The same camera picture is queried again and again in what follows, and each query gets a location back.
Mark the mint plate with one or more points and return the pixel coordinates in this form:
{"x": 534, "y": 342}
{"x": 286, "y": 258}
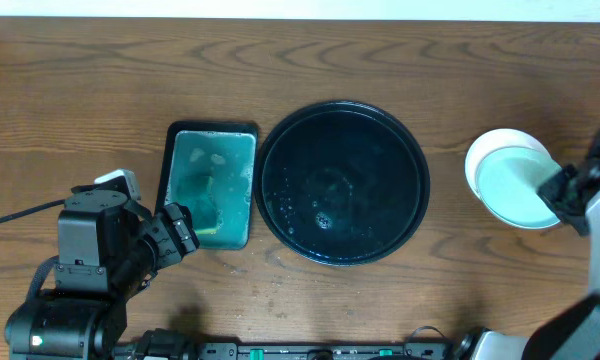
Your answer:
{"x": 508, "y": 181}

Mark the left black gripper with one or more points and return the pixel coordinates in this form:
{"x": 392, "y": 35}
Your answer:
{"x": 175, "y": 233}

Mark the green yellow sponge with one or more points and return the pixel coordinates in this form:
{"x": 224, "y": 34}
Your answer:
{"x": 195, "y": 192}

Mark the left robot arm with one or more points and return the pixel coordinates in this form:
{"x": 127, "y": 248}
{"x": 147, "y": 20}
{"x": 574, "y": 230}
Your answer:
{"x": 110, "y": 249}

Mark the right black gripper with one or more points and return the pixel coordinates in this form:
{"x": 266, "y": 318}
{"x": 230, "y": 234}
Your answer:
{"x": 547, "y": 191}

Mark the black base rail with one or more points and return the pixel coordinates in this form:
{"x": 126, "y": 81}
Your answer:
{"x": 161, "y": 344}

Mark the white plate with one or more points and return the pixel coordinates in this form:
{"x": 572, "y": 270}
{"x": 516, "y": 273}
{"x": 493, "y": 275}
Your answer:
{"x": 492, "y": 141}

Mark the round black tray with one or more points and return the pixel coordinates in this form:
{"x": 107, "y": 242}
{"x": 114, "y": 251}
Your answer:
{"x": 342, "y": 183}

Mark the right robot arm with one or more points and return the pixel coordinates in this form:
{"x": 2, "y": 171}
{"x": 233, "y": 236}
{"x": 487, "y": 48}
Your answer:
{"x": 571, "y": 333}

